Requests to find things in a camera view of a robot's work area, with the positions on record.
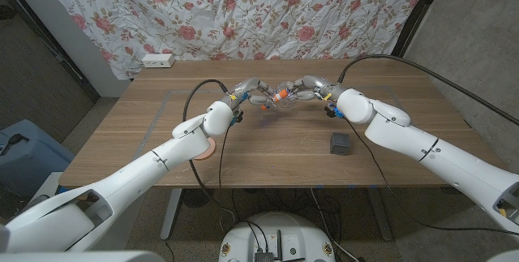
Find dark grey cube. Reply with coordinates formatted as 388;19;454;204
329;131;351;157

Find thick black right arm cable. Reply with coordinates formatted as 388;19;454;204
337;54;519;127

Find white table leg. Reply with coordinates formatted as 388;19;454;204
367;187;394;242
160;187;183;242

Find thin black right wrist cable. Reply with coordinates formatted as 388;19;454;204
344;118;519;237

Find black round floor stand base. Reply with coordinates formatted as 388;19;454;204
181;188;215;208

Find floral backdrop cloth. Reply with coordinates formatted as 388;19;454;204
30;0;435;80

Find thin black left wrist cable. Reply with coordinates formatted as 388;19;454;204
217;126;238;230

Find orange blue white glue stick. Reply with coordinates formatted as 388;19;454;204
259;91;285;112

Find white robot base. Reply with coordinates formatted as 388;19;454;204
218;212;337;262

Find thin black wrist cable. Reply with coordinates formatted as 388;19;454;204
217;126;238;230
344;118;519;237

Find white robot torso edge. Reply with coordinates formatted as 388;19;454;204
0;251;165;262

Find clear glass cup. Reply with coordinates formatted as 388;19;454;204
276;79;299;109

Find white power strip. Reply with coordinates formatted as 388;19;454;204
141;53;176;69

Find white floor cable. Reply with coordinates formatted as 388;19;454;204
310;188;360;262

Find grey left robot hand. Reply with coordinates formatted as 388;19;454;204
221;76;277;110

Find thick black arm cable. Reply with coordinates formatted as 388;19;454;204
182;79;238;230
337;54;519;127

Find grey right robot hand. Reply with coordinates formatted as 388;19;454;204
288;75;345;103

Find black backdrop stand pole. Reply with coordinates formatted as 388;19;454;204
389;0;449;59

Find blue storage bin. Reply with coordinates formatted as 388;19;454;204
0;118;76;198

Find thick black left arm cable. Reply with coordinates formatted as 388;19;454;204
182;79;238;230

